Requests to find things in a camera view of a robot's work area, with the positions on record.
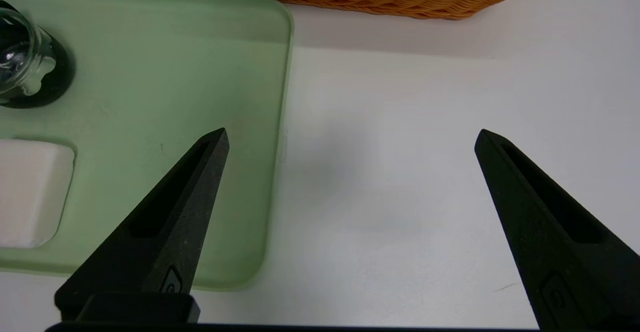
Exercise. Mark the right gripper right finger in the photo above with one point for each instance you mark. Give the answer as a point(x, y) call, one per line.
point(560, 262)

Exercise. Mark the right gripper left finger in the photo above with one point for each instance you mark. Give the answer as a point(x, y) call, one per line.
point(165, 252)

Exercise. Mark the white soap bar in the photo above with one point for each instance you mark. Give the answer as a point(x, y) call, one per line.
point(30, 192)

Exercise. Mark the small glass cup black base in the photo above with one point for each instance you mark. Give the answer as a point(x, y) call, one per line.
point(25, 62)

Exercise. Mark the light green plastic tray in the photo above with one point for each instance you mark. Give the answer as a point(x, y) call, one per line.
point(175, 72)

